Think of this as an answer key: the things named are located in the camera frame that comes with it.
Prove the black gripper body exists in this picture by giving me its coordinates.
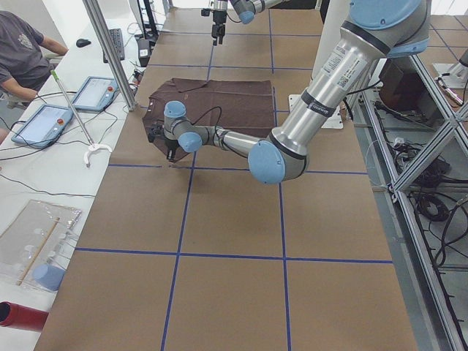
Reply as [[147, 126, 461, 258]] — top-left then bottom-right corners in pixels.
[[200, 0, 228, 26], [147, 124, 179, 150]]

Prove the dark brown t-shirt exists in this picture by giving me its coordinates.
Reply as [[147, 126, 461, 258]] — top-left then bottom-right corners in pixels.
[[143, 78, 275, 162]]

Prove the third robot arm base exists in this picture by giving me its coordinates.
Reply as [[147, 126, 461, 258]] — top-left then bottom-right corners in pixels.
[[432, 51, 467, 89]]

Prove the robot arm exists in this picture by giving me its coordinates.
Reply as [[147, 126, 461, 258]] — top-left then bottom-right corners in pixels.
[[143, 1, 431, 184], [200, 0, 284, 46]]

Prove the far teach pendant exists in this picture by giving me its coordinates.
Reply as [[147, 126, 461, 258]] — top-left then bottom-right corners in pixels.
[[72, 76, 118, 113]]

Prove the teach pendant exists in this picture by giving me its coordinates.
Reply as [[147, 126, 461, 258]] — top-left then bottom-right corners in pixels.
[[11, 104, 73, 149], [72, 76, 118, 113]]

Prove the black keyboard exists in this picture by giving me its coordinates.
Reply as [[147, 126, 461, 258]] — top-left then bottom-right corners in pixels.
[[108, 29, 125, 61]]

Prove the near teach pendant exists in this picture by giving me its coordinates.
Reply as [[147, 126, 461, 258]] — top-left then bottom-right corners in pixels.
[[11, 104, 73, 149]]

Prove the black computer mouse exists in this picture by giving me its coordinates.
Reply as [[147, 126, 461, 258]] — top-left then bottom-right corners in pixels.
[[75, 38, 91, 48]]

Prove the white reacher stick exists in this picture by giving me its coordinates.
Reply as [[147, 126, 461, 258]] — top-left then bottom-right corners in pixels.
[[50, 69, 113, 168]]

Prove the clear plastic bag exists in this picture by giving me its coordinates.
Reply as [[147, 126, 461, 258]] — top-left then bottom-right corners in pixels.
[[1, 200, 82, 292]]

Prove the seated person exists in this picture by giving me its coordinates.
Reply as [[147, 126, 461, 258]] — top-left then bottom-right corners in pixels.
[[1, 11, 68, 102]]

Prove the blue plastic cup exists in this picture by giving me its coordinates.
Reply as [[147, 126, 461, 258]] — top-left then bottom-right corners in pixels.
[[33, 264, 65, 291]]

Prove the red cylinder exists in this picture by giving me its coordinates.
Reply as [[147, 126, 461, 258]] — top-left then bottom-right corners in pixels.
[[1, 301, 48, 332]]

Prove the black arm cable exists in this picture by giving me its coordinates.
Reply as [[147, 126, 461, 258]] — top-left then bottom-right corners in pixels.
[[189, 105, 227, 151]]

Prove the aluminium camera post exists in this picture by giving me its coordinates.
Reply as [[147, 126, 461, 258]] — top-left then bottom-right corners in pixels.
[[83, 0, 137, 111]]

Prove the aluminium frame rack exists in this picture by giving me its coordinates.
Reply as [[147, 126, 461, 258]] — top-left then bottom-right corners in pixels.
[[354, 47, 467, 350]]

